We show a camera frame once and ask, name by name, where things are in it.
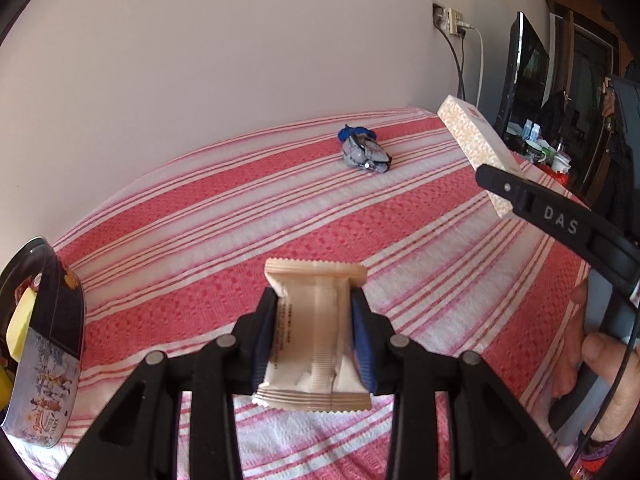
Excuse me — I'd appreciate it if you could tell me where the white patterned box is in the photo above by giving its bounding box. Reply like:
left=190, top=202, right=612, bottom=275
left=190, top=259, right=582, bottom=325
left=437, top=95, right=526, bottom=218

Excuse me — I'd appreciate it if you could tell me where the black flat television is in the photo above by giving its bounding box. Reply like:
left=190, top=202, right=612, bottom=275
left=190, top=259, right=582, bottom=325
left=495, top=11, right=551, bottom=136

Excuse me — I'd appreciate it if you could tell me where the person's right hand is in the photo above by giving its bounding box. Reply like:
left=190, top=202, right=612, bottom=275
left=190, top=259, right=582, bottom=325
left=550, top=277, right=640, bottom=441

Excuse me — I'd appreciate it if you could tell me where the beige snack packet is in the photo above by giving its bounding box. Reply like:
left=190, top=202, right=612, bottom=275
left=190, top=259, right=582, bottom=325
left=251, top=258, right=372, bottom=412

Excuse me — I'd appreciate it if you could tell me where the red white striped cloth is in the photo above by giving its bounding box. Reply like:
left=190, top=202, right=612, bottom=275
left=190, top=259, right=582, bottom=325
left=10, top=106, right=601, bottom=480

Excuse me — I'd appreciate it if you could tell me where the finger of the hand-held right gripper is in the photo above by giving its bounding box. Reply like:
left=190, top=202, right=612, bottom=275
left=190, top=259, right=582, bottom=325
left=475, top=164, right=537, bottom=222

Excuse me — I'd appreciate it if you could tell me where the black jacket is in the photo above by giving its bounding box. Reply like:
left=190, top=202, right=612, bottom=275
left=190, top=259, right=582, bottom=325
left=540, top=91, right=581, bottom=153

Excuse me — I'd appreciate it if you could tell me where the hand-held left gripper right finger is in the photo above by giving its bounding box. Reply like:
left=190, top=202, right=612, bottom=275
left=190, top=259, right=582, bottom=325
left=350, top=287, right=571, bottom=480

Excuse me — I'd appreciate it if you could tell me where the blue grey rolled cloth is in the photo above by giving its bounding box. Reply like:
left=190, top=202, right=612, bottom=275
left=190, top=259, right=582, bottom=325
left=337, top=124, right=393, bottom=175

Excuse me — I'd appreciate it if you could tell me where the round printed metal tin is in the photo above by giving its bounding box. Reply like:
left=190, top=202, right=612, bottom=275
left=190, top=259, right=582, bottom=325
left=0, top=237, right=87, bottom=448

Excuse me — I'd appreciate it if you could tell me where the black power cable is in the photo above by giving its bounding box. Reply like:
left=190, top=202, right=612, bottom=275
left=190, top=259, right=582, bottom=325
left=440, top=25, right=467, bottom=103

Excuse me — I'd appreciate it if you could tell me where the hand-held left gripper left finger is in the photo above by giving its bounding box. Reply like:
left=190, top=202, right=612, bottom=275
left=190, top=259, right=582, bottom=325
left=59, top=287, right=279, bottom=480

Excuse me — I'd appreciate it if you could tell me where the yellow green scouring sponge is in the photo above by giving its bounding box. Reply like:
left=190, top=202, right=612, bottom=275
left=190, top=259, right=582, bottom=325
left=6, top=287, right=41, bottom=363
left=0, top=362, right=13, bottom=411

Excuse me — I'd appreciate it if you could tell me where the white wall socket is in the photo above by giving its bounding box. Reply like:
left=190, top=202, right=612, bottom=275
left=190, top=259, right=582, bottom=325
left=446, top=8, right=473, bottom=37

